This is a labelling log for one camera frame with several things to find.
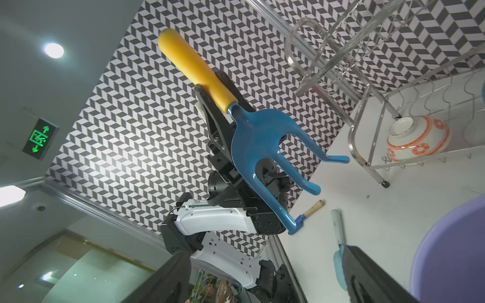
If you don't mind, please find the blue hand rake yellow handle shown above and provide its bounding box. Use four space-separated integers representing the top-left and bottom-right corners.
159 29 350 235

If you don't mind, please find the light teal plastic trowel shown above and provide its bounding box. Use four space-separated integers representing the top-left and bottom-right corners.
331 209 347 291

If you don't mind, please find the left aluminium corner post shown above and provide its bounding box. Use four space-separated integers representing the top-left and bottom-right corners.
15 177 165 250

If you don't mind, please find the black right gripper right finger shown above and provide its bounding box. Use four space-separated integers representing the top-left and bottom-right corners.
342 245 418 302

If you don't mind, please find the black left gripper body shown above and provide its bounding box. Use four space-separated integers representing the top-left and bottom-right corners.
208 140 294 235

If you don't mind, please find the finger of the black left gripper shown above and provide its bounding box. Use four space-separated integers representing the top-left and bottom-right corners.
215 69 255 112
194 85 235 159

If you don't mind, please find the green exit sign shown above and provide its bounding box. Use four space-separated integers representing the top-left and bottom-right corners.
22 118 59 160

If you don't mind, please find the white orange patterned bowl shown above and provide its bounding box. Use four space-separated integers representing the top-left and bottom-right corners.
387 116 452 162

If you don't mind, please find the dark blue trowel wooden handle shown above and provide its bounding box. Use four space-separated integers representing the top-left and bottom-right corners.
296 200 326 229

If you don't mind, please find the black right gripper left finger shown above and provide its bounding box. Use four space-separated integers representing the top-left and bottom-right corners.
121 251 191 303

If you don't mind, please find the purple plastic bucket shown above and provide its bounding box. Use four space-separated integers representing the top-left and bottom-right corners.
409 196 484 302

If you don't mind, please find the round ceiling light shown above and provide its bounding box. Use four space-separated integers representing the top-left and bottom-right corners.
43 42 64 59

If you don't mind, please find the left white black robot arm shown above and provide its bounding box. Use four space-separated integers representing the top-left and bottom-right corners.
159 85 298 302

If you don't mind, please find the silver wire dish rack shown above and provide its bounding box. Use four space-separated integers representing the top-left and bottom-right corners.
281 1 484 188

